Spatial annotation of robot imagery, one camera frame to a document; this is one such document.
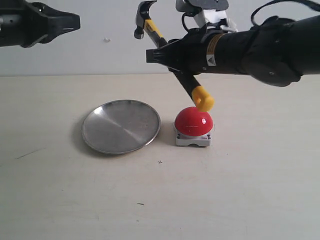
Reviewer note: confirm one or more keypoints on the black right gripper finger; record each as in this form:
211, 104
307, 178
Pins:
179, 72
167, 54

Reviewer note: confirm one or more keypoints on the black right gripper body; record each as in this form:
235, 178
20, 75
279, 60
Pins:
192, 49

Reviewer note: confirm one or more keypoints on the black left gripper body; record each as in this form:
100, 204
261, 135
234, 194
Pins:
36, 25

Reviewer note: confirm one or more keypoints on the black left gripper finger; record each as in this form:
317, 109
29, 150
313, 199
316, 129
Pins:
61, 22

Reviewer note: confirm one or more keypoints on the black and yellow claw hammer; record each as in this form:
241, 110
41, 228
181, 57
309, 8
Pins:
145, 25

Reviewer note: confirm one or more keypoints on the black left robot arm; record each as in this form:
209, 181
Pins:
11, 23

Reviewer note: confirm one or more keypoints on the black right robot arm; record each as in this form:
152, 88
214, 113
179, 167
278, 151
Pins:
278, 52

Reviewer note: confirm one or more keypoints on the red dome push button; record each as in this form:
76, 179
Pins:
193, 127

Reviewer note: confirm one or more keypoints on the round stainless steel plate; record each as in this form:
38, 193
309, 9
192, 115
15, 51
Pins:
120, 127

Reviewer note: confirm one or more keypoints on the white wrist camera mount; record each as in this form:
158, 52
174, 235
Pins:
207, 14

